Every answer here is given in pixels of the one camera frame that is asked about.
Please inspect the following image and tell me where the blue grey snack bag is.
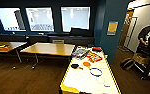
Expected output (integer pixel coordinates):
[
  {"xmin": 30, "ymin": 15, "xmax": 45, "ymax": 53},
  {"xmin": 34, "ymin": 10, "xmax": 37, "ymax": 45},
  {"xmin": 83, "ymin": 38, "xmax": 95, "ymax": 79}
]
[{"xmin": 71, "ymin": 48, "xmax": 91, "ymax": 60}]

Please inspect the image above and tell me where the person in dark jacket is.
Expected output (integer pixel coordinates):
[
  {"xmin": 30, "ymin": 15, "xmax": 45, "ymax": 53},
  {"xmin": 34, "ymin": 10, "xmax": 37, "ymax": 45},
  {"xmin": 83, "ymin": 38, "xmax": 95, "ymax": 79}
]
[{"xmin": 137, "ymin": 14, "xmax": 150, "ymax": 55}]

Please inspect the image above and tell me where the yellow wall poster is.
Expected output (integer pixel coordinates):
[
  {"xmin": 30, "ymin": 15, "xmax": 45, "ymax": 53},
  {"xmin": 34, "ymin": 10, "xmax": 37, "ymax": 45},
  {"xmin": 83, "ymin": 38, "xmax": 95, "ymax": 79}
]
[{"xmin": 106, "ymin": 21, "xmax": 119, "ymax": 36}]

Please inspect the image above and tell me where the orange ping-pong paddle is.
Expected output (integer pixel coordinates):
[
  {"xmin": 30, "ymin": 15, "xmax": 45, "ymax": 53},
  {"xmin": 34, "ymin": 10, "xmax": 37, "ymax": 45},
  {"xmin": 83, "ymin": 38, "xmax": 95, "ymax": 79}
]
[{"xmin": 82, "ymin": 61, "xmax": 92, "ymax": 69}]

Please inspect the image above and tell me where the small clear box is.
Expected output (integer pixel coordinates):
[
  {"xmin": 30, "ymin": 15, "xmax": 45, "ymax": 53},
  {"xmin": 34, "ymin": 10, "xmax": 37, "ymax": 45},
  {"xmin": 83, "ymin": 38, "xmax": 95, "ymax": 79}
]
[{"xmin": 51, "ymin": 39, "xmax": 65, "ymax": 45}]

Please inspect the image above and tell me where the white pillar outlet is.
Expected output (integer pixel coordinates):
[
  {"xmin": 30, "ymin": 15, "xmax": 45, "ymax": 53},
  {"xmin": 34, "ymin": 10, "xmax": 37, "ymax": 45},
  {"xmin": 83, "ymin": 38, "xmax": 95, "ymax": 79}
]
[{"xmin": 104, "ymin": 54, "xmax": 109, "ymax": 60}]

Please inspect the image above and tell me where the bright window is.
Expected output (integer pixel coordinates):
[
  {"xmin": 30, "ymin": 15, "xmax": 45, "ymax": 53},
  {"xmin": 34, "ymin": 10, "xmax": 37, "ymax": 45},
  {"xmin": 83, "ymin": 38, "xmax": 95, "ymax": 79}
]
[
  {"xmin": 25, "ymin": 7, "xmax": 55, "ymax": 33},
  {"xmin": 60, "ymin": 6, "xmax": 91, "ymax": 33},
  {"xmin": 0, "ymin": 7, "xmax": 27, "ymax": 33}
]

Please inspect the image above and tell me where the red and black box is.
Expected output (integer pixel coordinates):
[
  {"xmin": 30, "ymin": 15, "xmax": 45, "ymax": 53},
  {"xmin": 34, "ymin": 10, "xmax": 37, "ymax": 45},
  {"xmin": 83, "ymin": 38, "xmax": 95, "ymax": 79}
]
[{"xmin": 91, "ymin": 47, "xmax": 104, "ymax": 53}]

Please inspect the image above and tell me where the black ping-pong paddle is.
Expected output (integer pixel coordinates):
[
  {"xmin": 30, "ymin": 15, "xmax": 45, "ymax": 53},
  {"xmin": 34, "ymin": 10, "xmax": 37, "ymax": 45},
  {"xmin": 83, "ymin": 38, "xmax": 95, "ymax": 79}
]
[{"xmin": 70, "ymin": 63, "xmax": 84, "ymax": 71}]

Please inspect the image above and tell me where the light wooden table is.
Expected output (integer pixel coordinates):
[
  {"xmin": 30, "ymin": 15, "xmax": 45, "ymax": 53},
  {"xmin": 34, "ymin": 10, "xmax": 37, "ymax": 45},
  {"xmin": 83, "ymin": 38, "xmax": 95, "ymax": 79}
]
[
  {"xmin": 0, "ymin": 40, "xmax": 28, "ymax": 64},
  {"xmin": 20, "ymin": 42, "xmax": 77, "ymax": 70}
]

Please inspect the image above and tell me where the orange snack bag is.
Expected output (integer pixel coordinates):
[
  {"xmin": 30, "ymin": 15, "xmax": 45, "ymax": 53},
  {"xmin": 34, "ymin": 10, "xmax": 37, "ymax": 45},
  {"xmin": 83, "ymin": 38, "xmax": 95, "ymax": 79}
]
[{"xmin": 86, "ymin": 53, "xmax": 103, "ymax": 64}]

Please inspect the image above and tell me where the yellow game table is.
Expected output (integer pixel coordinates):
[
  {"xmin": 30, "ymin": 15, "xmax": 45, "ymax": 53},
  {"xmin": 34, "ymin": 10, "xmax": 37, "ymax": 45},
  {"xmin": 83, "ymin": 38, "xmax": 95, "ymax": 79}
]
[{"xmin": 58, "ymin": 45, "xmax": 123, "ymax": 94}]

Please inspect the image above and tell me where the small orange object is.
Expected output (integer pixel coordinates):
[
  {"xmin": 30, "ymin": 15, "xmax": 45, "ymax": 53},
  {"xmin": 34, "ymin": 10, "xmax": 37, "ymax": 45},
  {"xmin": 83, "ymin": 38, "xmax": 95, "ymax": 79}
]
[{"xmin": 0, "ymin": 44, "xmax": 9, "ymax": 51}]

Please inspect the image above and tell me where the long dark bench sofa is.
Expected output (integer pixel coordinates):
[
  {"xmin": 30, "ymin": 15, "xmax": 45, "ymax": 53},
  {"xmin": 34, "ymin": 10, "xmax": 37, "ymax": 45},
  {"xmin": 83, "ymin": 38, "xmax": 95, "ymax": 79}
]
[{"xmin": 0, "ymin": 33, "xmax": 49, "ymax": 44}]

